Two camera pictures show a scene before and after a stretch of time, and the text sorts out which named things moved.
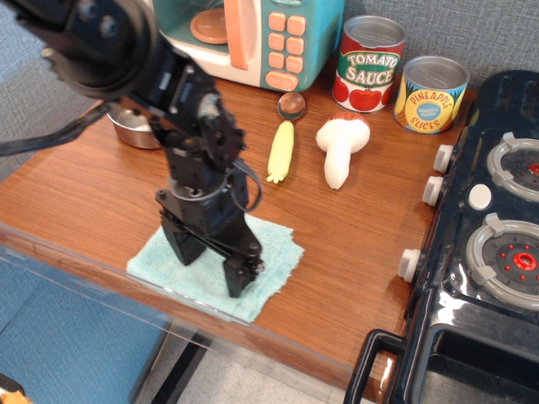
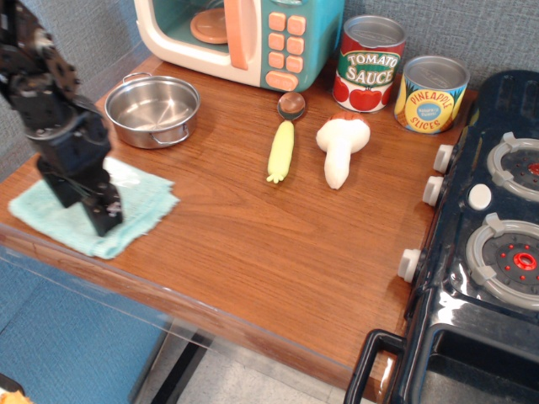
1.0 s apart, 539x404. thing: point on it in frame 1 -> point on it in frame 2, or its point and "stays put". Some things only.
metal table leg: x=176 y=364 stays put
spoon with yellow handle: x=290 y=107 stays put
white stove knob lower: x=408 y=263 stays put
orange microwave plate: x=210 y=26 stays put
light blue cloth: x=205 y=282 -> x=144 y=198
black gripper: x=195 y=214 -> x=80 y=146
